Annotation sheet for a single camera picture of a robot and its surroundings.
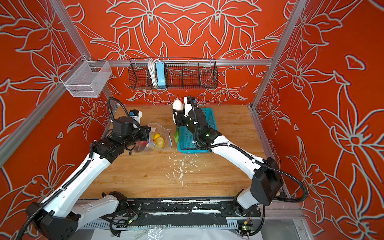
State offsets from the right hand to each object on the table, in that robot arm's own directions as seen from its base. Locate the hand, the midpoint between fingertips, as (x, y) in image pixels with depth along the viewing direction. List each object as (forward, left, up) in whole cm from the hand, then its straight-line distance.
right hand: (174, 109), depth 72 cm
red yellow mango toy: (-1, +13, -22) cm, 26 cm away
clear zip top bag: (-2, +7, -19) cm, 20 cm away
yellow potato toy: (-5, +11, -23) cm, 26 cm away
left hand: (-6, +12, -6) cm, 15 cm away
